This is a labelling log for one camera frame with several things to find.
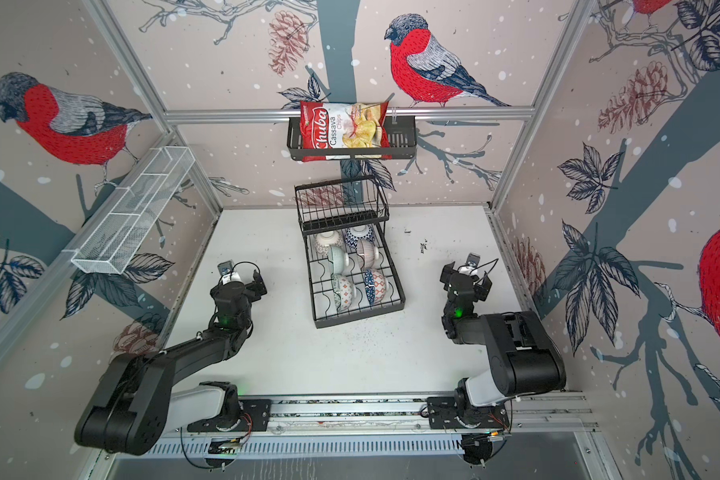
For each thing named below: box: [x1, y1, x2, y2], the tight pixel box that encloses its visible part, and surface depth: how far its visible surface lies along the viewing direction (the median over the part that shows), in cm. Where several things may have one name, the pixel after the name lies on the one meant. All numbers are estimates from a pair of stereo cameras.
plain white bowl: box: [328, 246, 350, 275], surface depth 96 cm
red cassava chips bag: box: [300, 101, 393, 162], surface depth 90 cm
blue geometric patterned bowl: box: [364, 269, 387, 306], surface depth 90 cm
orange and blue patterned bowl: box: [345, 225, 375, 249], surface depth 106 cm
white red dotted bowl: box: [315, 230, 344, 255], surface depth 105 cm
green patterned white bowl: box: [331, 274, 356, 311], surface depth 87 cm
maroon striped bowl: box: [356, 239, 376, 269], surface depth 99 cm
